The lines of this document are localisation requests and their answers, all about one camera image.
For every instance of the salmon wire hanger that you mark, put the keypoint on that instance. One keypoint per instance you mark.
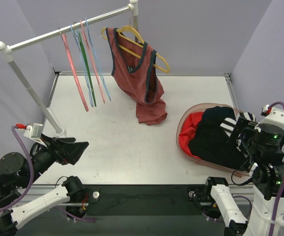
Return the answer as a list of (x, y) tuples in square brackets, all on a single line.
[(93, 61)]

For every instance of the red garment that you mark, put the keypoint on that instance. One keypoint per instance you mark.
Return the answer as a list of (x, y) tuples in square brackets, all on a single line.
[(188, 130)]

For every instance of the green plastic hanger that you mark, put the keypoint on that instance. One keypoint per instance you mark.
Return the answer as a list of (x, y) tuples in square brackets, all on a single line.
[(87, 70)]

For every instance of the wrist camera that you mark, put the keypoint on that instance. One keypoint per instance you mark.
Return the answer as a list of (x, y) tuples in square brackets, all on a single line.
[(266, 110), (33, 132)]

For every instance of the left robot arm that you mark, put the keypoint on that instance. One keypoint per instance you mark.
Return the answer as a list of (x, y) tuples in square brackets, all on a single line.
[(18, 172)]

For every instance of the rust red tank top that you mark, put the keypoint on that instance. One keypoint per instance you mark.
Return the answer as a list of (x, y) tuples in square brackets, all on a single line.
[(135, 74)]

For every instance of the white metal clothes rack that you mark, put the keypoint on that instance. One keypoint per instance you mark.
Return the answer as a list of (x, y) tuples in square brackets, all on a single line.
[(7, 51)]

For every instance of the light blue wire hanger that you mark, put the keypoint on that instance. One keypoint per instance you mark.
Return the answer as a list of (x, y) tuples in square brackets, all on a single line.
[(76, 38)]

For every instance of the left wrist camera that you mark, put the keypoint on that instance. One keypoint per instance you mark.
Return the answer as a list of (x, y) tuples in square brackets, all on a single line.
[(33, 132)]

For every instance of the black white striped tank top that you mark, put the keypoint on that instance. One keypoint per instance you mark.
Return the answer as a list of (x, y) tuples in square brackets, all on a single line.
[(232, 125)]

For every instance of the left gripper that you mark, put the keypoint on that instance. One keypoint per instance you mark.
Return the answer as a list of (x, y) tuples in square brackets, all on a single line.
[(58, 151)]

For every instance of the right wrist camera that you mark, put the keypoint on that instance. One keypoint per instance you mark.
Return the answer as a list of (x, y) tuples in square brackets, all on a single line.
[(266, 110)]

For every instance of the pink translucent laundry basket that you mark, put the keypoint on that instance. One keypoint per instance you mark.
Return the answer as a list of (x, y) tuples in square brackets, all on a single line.
[(202, 107)]

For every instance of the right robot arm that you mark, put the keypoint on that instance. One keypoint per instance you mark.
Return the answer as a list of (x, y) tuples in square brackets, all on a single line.
[(263, 143)]

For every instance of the black garment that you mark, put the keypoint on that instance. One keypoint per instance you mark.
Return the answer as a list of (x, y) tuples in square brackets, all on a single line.
[(210, 141)]

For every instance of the pink thick plastic hanger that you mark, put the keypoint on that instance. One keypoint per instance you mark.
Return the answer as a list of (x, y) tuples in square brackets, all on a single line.
[(71, 63)]

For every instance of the light blue thin hanger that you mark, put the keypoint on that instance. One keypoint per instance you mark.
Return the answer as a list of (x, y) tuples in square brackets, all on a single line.
[(97, 62)]

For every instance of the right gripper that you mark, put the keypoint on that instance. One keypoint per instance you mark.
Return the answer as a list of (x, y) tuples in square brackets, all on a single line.
[(241, 127)]

